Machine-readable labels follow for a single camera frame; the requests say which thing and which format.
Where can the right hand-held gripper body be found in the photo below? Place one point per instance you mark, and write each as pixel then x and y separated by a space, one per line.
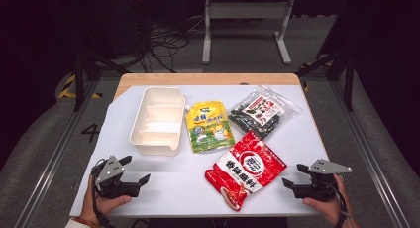
pixel 318 186

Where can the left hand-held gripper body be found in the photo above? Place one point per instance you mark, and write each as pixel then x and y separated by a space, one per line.
pixel 110 183

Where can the person's left hand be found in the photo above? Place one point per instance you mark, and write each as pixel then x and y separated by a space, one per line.
pixel 105 205

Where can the person's right hand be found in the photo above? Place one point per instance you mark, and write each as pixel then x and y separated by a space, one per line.
pixel 330 208

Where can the red white seasoning packet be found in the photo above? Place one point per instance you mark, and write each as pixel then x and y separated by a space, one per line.
pixel 247 170

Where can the white divided plastic box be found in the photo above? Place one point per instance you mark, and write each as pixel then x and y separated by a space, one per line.
pixel 158 122

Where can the clear bag of dark seaweed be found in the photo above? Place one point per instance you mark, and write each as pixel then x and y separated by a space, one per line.
pixel 264 114

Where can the yellow green spouted pouch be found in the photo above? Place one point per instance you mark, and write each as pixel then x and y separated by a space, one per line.
pixel 209 127

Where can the black metal stand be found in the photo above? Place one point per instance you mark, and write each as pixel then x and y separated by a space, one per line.
pixel 78 79
pixel 348 79

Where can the yellow black floor tape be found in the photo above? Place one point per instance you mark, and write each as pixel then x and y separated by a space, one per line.
pixel 67 86

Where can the white metal stand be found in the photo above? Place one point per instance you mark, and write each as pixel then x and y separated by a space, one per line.
pixel 247 10

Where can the aluminium floor rail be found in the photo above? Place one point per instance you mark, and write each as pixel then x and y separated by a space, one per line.
pixel 52 165
pixel 366 155

